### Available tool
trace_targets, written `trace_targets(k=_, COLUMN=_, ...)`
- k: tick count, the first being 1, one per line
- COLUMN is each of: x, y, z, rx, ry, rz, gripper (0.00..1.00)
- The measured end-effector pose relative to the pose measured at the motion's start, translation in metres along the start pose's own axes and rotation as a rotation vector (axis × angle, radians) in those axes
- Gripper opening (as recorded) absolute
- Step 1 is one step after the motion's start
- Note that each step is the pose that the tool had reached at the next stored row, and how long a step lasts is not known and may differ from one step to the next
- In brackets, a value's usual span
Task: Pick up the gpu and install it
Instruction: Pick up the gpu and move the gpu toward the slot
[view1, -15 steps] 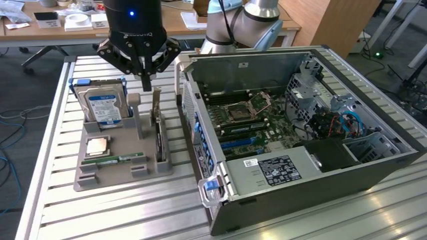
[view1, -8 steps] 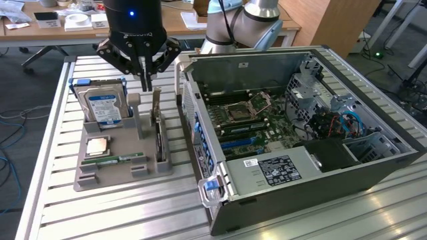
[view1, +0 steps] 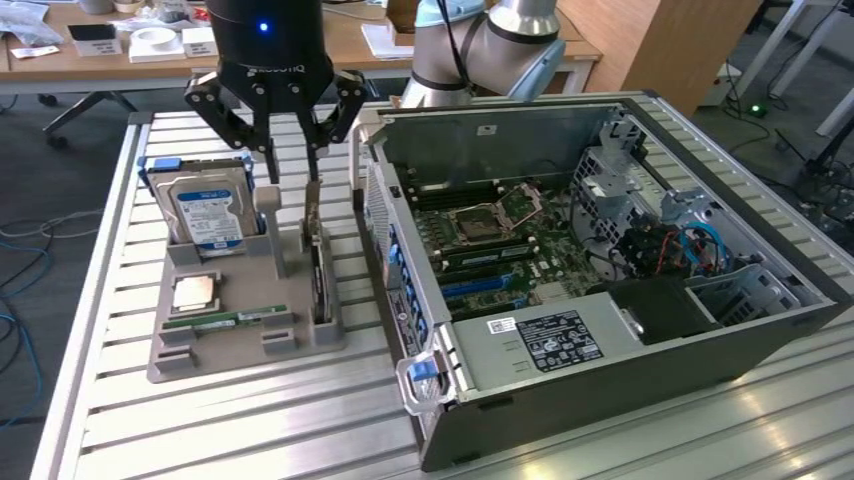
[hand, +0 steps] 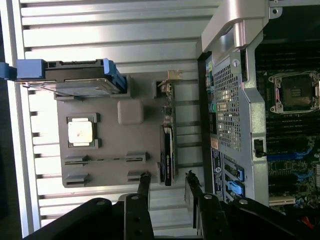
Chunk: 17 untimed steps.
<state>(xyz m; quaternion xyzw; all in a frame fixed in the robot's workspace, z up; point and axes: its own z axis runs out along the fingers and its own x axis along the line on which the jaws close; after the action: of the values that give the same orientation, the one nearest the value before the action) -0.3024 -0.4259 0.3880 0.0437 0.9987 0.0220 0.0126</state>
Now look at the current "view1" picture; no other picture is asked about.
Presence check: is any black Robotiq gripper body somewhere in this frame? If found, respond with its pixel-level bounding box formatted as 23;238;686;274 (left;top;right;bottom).
203;0;335;115

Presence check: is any expansion card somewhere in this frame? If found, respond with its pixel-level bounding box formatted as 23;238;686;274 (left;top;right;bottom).
298;174;336;327

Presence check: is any small white box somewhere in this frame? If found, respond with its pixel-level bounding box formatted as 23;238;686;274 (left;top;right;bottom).
179;26;219;58

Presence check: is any white paper stack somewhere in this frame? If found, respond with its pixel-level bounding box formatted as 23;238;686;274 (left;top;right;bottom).
359;22;419;62

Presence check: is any dark grey pouch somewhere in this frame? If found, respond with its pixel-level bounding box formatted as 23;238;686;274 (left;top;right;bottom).
147;0;194;25

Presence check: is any flat white box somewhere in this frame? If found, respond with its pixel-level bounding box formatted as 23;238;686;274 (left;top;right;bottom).
125;42;190;65

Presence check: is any white tape roll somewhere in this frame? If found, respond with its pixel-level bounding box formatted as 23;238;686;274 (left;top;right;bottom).
129;27;179;52

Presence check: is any brown cardboard box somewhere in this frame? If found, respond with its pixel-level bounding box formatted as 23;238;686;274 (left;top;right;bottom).
384;0;423;36

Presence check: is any black desk leg with castors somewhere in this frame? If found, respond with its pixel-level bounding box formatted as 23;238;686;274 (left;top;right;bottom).
36;88;202;150

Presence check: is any white box with black top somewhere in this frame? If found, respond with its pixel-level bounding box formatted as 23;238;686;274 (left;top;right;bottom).
65;23;125;58

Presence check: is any wooden desk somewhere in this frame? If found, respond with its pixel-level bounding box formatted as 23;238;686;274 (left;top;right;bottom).
0;0;603;96

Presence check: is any CPU socket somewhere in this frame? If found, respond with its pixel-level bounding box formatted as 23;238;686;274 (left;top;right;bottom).
450;199;520;247

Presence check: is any metal socket cover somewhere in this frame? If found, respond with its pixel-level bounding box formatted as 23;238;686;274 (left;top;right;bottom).
496;180;547;217

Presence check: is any white card with red mark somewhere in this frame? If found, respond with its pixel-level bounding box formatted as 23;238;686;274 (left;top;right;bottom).
8;44;61;60

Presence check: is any grey plastic parts rack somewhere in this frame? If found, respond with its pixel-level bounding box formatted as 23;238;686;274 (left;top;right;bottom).
145;184;350;385

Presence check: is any silver CPU chip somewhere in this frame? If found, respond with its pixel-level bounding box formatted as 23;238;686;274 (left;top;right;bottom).
169;274;218;315

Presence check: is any clear plastic bag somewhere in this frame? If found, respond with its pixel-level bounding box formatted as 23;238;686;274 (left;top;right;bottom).
0;1;67;47

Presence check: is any green RAM stick white label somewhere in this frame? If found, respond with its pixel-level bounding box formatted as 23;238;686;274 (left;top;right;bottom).
438;242;539;272

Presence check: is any blue expansion slot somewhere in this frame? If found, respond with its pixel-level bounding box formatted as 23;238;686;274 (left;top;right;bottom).
439;272;519;302

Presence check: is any green motherboard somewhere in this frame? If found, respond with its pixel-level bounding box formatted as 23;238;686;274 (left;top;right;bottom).
399;167;626;324

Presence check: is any silver metal disk bay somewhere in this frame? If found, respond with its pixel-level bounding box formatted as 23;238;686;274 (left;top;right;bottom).
571;112;733;264

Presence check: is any wooden cabinet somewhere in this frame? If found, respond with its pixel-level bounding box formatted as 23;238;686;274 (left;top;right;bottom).
552;0;766;117

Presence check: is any grey power supply unit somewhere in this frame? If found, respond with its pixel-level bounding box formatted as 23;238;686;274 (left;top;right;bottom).
451;292;647;392

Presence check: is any open grey PC case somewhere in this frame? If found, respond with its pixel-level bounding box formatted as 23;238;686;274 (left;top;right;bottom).
347;89;854;474

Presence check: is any black tripod stand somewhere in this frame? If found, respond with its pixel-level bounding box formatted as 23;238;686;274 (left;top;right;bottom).
773;97;854;224

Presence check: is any hard disk with blue bracket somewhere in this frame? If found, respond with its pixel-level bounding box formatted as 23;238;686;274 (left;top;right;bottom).
137;155;262;259

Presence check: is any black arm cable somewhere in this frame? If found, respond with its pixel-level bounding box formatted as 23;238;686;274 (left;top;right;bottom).
435;0;480;97

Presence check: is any white floor cable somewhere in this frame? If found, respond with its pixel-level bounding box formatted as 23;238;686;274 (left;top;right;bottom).
0;208;105;240

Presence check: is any red wire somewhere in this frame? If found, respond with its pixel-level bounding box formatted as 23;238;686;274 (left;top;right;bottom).
654;228;690;275

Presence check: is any blue floor cable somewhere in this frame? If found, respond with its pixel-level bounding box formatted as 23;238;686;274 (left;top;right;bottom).
0;239;47;432

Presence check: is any blue wire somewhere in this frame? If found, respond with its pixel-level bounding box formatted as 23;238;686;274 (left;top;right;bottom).
679;219;734;275

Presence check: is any silver metal drive bracket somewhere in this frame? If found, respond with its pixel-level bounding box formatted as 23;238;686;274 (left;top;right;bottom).
685;263;803;327

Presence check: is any white table frame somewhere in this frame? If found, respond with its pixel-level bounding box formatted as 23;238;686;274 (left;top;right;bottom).
730;0;854;137

